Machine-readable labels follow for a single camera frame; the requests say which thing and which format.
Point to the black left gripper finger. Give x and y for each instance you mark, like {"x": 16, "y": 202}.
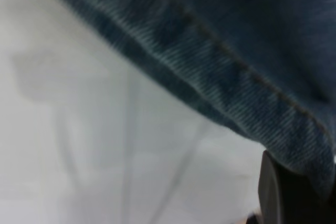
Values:
{"x": 288, "y": 200}

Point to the blue denim pants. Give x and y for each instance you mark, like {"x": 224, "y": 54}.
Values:
{"x": 236, "y": 37}

